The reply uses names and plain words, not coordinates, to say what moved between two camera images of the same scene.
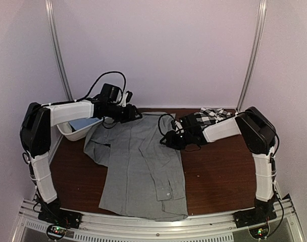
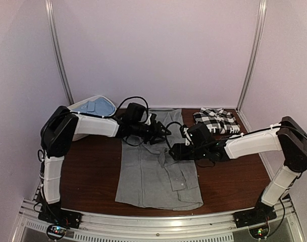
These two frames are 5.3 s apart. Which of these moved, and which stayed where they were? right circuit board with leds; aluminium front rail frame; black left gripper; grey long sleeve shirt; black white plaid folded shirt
Moved: grey long sleeve shirt; black left gripper
Stayed: black white plaid folded shirt; aluminium front rail frame; right circuit board with leds
